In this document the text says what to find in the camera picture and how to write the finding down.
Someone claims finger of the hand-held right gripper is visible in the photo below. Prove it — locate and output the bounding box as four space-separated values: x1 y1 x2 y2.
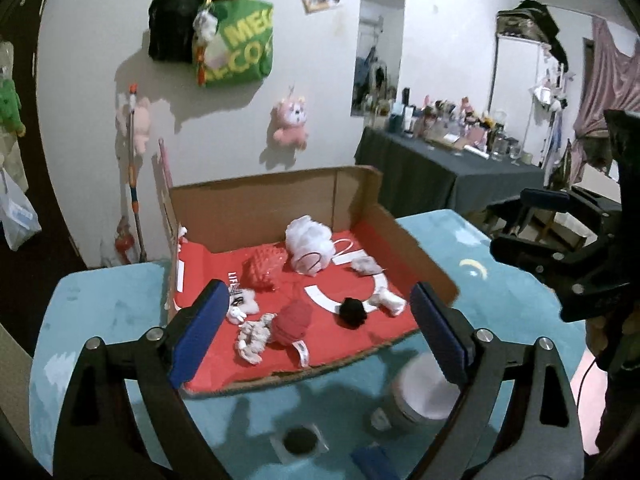
490 232 632 323
485 186 621 247

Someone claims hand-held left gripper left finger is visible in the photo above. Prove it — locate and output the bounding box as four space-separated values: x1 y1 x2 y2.
52 279 236 480

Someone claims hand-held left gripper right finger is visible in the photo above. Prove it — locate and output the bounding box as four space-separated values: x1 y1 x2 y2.
410 281 586 480

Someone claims small white plush toy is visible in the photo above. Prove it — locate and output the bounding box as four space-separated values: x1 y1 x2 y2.
226 287 261 324

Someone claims white crocheted toy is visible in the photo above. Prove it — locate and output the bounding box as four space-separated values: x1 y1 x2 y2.
236 312 278 365

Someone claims knotted white cloth piece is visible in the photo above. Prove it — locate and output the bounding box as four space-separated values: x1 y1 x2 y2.
370 287 407 317

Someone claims red-lined cardboard box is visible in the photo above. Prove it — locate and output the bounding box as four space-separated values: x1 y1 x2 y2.
159 139 460 401

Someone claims black pompom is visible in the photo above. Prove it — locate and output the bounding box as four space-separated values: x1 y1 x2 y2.
339 297 368 330

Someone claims red knitted ball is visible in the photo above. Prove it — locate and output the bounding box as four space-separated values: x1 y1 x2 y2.
272 299 313 368

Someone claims fluffy white cotton wad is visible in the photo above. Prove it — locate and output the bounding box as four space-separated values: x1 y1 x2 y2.
350 255 383 277

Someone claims person's right hand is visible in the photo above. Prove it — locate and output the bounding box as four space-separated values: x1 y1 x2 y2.
585 305 633 372

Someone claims large jar with silver lid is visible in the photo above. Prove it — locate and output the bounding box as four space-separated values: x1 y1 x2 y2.
369 352 463 435

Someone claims red knitted toy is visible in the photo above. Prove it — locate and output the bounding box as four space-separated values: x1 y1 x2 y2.
242 242 290 292

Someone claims pink curtain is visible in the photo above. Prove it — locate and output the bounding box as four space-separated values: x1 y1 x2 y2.
572 17 640 142

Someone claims white hanging object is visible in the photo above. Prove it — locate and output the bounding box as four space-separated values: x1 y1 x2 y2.
532 85 567 112

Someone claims white fabric wardrobe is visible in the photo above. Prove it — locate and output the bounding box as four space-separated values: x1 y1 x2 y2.
487 0 568 171

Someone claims table with dark cloth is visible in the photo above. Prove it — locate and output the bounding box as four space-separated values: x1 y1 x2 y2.
354 126 546 217

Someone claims blue box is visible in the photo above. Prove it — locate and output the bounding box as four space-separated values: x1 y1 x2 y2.
350 445 397 477

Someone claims white mesh bath sponge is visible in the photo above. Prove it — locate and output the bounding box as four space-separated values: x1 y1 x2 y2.
285 215 335 277

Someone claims person's dark clothing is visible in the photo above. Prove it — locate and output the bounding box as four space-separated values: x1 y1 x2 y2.
595 369 640 461

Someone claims glass bottle with black lid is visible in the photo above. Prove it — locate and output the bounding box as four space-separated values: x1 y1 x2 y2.
270 422 331 468

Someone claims dark clothes pile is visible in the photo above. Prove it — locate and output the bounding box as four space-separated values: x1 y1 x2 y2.
496 0 569 73

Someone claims white plastic bag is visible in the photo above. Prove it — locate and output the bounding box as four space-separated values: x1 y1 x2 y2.
0 167 42 252

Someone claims pale pink plush toy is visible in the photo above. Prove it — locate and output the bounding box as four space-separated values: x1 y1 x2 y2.
116 97 152 156

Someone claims green shopping bag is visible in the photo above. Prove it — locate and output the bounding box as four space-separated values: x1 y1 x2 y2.
192 0 275 88

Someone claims green plush toy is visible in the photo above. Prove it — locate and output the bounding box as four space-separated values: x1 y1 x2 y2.
0 77 24 136

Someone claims black hanging bag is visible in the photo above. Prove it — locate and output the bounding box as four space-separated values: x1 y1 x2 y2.
148 0 206 63

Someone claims mop with orange handle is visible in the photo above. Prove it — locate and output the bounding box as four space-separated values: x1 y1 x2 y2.
115 84 149 266

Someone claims wall mirror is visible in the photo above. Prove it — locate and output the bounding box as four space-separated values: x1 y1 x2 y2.
351 0 407 118

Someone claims white plush keychain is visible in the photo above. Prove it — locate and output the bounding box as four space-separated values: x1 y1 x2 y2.
193 7 221 46

